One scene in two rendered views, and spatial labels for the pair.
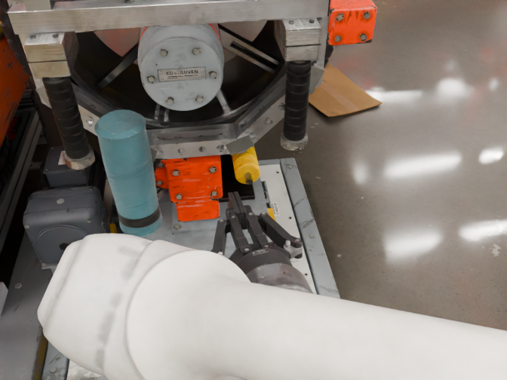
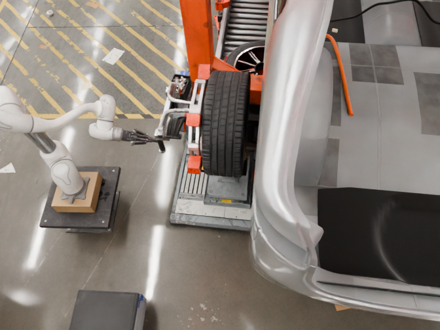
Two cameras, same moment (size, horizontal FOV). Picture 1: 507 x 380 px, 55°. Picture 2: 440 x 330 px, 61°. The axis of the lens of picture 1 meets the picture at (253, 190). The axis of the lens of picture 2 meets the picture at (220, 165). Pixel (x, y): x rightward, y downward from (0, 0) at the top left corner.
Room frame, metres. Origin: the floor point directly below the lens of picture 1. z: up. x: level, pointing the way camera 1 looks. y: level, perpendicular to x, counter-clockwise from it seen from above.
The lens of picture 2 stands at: (1.41, -1.22, 2.75)
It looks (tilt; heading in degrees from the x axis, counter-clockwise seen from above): 59 degrees down; 108
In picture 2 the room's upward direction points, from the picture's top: 4 degrees counter-clockwise
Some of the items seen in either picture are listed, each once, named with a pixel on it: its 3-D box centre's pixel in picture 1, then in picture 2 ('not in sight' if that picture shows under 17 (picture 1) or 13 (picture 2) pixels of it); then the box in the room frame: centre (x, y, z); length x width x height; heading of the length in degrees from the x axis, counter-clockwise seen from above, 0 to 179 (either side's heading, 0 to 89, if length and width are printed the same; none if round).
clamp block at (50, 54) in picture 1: (53, 45); (173, 91); (0.63, 0.27, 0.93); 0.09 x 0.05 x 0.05; 8
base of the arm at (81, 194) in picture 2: not in sight; (73, 188); (0.01, -0.34, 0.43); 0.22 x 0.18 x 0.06; 104
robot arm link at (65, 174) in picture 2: not in sight; (65, 175); (0.00, -0.32, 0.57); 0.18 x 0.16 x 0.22; 136
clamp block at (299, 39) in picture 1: (296, 31); (162, 134); (0.68, -0.06, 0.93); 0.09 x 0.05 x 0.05; 8
